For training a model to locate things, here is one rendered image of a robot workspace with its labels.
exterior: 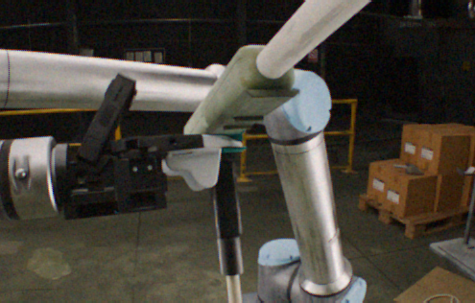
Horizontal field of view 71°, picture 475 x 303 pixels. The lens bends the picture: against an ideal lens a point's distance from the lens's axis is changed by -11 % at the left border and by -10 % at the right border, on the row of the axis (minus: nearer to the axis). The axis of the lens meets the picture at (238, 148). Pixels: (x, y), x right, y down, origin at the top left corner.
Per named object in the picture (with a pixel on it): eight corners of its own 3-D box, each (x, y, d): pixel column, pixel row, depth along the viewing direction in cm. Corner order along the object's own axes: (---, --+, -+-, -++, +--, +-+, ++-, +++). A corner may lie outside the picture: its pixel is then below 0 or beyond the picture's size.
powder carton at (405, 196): (410, 200, 347) (415, 166, 339) (432, 211, 321) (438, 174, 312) (382, 206, 335) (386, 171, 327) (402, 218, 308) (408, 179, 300)
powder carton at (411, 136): (427, 156, 376) (430, 124, 368) (445, 163, 349) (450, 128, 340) (399, 158, 368) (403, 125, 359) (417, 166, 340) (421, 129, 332)
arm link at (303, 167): (322, 281, 114) (273, 57, 79) (370, 302, 102) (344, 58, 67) (295, 314, 106) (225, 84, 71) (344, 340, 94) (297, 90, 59)
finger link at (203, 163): (247, 183, 44) (169, 193, 42) (240, 134, 45) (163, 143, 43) (251, 181, 41) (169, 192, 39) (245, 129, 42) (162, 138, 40)
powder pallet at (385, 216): (436, 192, 411) (438, 180, 407) (491, 215, 337) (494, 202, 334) (357, 207, 372) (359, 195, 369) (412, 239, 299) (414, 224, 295)
